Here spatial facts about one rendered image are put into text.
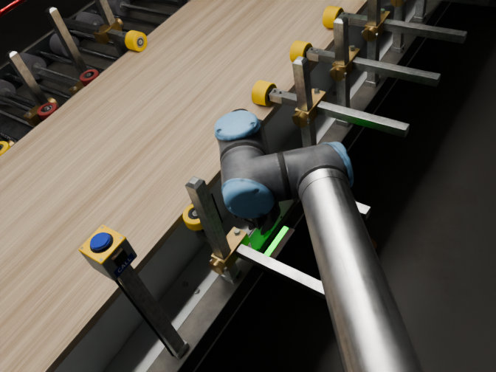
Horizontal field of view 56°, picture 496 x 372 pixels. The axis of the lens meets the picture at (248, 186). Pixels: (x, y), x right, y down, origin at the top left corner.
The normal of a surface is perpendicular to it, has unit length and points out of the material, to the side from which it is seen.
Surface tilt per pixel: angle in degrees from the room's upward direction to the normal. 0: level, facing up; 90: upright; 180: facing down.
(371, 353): 20
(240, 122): 5
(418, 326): 0
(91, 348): 90
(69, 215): 0
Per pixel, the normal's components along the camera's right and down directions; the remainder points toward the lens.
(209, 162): -0.18, -0.66
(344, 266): -0.46, -0.70
